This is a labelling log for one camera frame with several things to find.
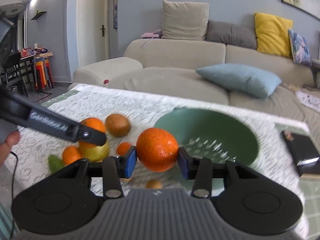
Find floral blue pillow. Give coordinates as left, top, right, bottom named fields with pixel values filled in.
left=288, top=29, right=312, bottom=67

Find large orange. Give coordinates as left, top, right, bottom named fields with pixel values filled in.
left=136, top=127, right=179, bottom=172

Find black notebook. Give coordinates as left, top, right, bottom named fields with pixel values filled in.
left=281, top=130, right=319, bottom=179

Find beige sofa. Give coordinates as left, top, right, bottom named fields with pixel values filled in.
left=73, top=39, right=319, bottom=140

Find grey back cushion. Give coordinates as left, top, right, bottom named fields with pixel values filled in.
left=206, top=21, right=258, bottom=50

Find pink object on sofa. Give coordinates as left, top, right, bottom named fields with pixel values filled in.
left=141, top=29, right=163, bottom=48

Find green fuzzy cucumber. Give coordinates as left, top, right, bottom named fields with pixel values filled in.
left=48, top=155, right=65, bottom=174

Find small wall picture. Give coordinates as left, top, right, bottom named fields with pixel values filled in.
left=113, top=4, right=118, bottom=29

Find person's left hand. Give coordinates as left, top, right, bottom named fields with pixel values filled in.
left=0, top=131, right=21, bottom=166

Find beige back cushion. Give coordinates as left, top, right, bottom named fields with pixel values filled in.
left=162, top=0, right=209, bottom=41

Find yellow pillow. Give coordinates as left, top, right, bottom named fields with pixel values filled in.
left=254, top=12, right=293, bottom=58

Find light blue pillow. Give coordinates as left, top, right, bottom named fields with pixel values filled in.
left=196, top=63, right=282, bottom=99

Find small tangerine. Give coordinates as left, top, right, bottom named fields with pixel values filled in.
left=116, top=142, right=132, bottom=156
left=62, top=146, right=82, bottom=165

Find dining table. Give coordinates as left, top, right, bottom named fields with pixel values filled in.
left=20, top=52, right=54, bottom=63

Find white door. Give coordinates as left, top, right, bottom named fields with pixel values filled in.
left=76, top=0, right=110, bottom=67

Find green colander bowl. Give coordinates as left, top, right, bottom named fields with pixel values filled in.
left=153, top=107, right=260, bottom=190

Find black dining chair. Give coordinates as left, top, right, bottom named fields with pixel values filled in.
left=1, top=53, right=28, bottom=97

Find yellow green apple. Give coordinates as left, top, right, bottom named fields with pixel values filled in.
left=78, top=142, right=110, bottom=163

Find brown kiwi fruit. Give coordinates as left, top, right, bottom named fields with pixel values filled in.
left=105, top=113, right=131, bottom=137

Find stacked colourful stools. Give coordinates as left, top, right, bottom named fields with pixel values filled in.
left=34, top=57, right=54, bottom=92

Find white lace tablecloth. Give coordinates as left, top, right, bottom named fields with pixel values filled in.
left=4, top=83, right=311, bottom=239

